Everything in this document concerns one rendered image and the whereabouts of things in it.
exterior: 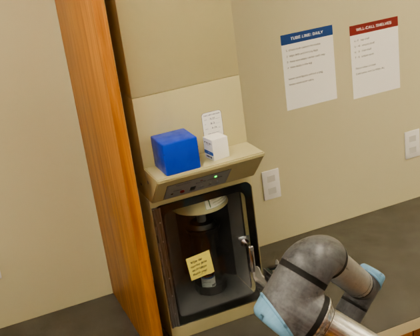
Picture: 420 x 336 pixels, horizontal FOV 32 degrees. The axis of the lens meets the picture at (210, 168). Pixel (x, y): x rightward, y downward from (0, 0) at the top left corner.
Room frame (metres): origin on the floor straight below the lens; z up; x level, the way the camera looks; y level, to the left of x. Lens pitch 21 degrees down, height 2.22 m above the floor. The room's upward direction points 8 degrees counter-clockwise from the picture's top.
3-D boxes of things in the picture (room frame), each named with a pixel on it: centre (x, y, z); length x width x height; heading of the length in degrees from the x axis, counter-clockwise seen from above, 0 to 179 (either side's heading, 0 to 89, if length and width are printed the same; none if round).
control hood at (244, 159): (1.93, 0.01, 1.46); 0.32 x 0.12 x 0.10; 110
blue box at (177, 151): (1.91, 0.09, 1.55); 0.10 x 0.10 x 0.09; 20
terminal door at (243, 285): (1.98, 0.03, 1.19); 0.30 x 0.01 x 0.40; 110
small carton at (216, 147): (1.95, -0.03, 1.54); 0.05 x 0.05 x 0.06; 28
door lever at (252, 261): (1.99, -0.08, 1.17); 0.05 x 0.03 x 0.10; 20
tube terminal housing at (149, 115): (2.11, 0.08, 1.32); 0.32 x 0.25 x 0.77; 110
